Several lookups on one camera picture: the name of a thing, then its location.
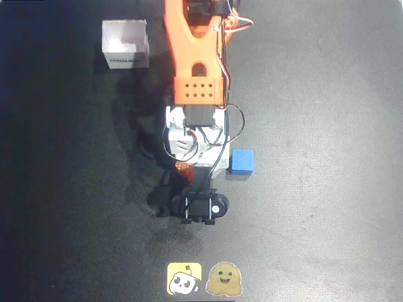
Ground blue cube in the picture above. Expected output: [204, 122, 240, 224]
[226, 148, 255, 176]

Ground white cardboard box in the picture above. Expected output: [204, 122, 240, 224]
[101, 19, 150, 70]

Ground yellow robot face sticker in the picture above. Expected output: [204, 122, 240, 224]
[166, 262, 203, 296]

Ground hugging face emoji sticker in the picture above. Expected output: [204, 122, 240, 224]
[205, 261, 244, 298]

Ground black gripper camera with mount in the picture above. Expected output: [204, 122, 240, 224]
[171, 166, 229, 226]

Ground white cable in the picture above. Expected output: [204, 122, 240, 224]
[217, 0, 254, 109]

